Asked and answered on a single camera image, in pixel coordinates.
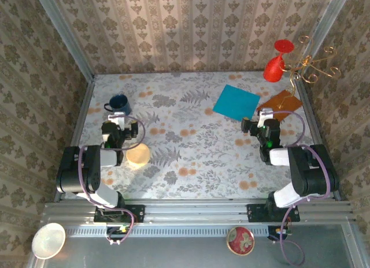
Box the pale orange round disc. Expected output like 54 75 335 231
125 143 151 167

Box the dark blue enamel mug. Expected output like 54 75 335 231
103 94 133 118

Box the red plastic wine glass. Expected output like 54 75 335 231
262 39 295 83

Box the floral patterned table cloth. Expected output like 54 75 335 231
65 72 332 199

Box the red floral small plate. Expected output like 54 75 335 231
226 226 256 256

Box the white round bowl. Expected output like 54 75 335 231
31 222 66 260

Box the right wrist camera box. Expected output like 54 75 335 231
258 107 275 128

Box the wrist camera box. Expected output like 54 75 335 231
108 111 127 133
258 107 275 128

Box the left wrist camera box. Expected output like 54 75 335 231
108 111 127 133

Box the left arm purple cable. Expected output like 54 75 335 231
77 115 147 246

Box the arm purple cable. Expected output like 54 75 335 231
77 115 147 246
271 110 333 266

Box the gold wire stand wooden base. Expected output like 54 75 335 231
256 35 342 127

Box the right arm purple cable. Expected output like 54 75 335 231
271 110 333 266

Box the aluminium side rail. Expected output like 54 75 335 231
54 76 96 202
296 76 342 201

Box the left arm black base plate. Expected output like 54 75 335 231
94 203 145 224

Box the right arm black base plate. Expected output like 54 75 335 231
246 203 301 224

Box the aluminium front frame beam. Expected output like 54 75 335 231
43 198 355 226

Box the aluminium corner post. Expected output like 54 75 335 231
32 0 95 80
300 0 352 77

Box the grey slotted cable duct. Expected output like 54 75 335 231
64 224 270 238

